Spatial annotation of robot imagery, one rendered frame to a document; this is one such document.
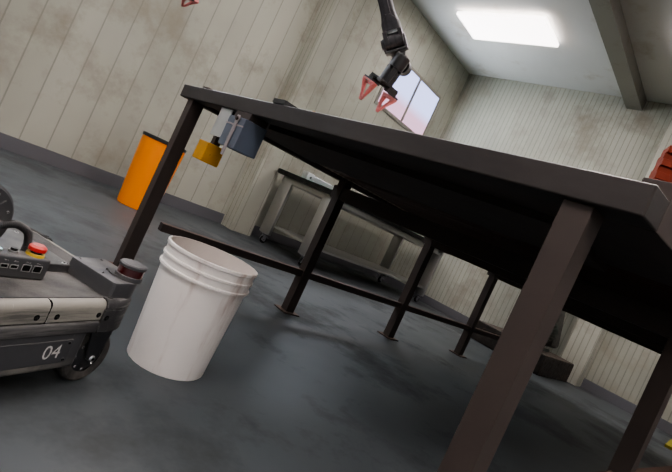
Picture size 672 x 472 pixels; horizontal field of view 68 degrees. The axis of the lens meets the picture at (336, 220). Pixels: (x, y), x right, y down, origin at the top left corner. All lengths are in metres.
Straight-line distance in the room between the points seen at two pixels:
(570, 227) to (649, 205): 0.13
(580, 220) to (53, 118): 4.54
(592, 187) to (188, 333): 1.13
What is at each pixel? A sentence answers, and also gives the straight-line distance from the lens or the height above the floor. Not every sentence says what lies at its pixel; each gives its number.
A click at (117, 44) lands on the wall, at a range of 5.12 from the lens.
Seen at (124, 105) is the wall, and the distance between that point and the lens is 5.19.
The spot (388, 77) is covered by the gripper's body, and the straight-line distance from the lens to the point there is 1.78.
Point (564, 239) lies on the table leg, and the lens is 1.00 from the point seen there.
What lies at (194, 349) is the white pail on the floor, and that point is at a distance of 1.60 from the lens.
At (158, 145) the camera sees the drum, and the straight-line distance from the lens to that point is 4.37.
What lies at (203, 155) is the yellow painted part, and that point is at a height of 0.64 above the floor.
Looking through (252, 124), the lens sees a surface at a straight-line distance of 1.90.
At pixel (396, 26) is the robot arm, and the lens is 1.82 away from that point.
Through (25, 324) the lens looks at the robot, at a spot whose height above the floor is 0.19.
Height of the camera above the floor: 0.64
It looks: level
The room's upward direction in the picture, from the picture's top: 25 degrees clockwise
